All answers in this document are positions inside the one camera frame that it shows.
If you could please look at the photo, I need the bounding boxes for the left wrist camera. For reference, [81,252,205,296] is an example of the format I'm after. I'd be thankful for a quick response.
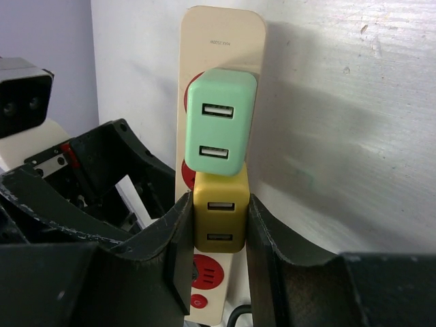
[1,57,54,138]

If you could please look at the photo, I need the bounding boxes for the green USB charger plug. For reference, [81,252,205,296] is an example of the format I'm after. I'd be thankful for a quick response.
[185,68,258,176]

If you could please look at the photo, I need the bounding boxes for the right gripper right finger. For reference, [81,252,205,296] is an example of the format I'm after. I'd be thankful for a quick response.
[246,196,435,326]

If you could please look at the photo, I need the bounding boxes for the yellow USB charger plug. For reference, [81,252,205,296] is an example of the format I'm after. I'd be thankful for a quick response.
[193,165,250,253]

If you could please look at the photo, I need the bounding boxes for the black power strip cord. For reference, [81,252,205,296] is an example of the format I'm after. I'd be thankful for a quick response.
[228,303,253,327]

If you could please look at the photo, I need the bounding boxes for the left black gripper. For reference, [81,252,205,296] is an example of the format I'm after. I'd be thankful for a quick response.
[1,119,175,244]

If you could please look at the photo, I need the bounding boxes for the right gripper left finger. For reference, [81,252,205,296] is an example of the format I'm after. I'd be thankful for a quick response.
[1,193,193,326]

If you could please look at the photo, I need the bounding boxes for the beige power strip red sockets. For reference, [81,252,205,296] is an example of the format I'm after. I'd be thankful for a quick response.
[175,5,266,326]

